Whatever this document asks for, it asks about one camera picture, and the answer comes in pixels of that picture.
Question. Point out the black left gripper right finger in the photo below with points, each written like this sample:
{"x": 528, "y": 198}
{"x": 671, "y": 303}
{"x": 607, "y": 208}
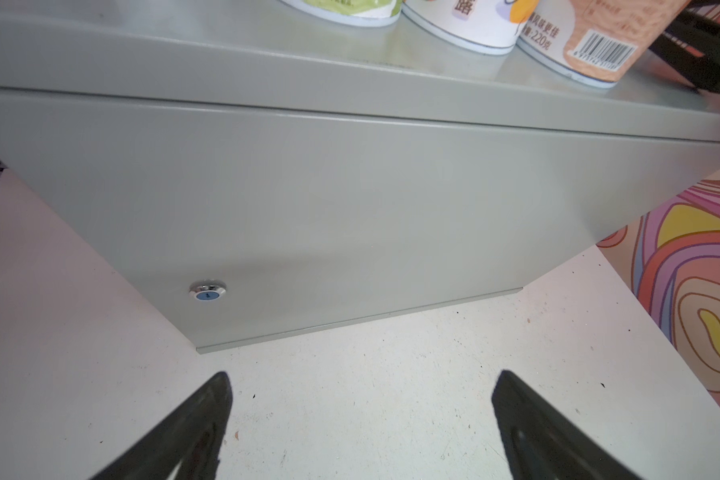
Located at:
{"x": 541, "y": 443}

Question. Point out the orange label can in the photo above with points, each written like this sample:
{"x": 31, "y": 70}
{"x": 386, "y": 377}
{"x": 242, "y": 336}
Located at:
{"x": 595, "y": 42}

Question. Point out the grey metal cabinet box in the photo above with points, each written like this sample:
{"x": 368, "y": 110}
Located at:
{"x": 256, "y": 172}

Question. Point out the yellow green label can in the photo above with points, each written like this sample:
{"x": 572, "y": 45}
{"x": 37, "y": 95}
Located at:
{"x": 489, "y": 27}

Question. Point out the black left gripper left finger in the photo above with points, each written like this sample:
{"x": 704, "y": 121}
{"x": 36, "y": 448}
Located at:
{"x": 186, "y": 443}

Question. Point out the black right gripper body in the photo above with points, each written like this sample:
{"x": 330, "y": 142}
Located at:
{"x": 690, "y": 44}

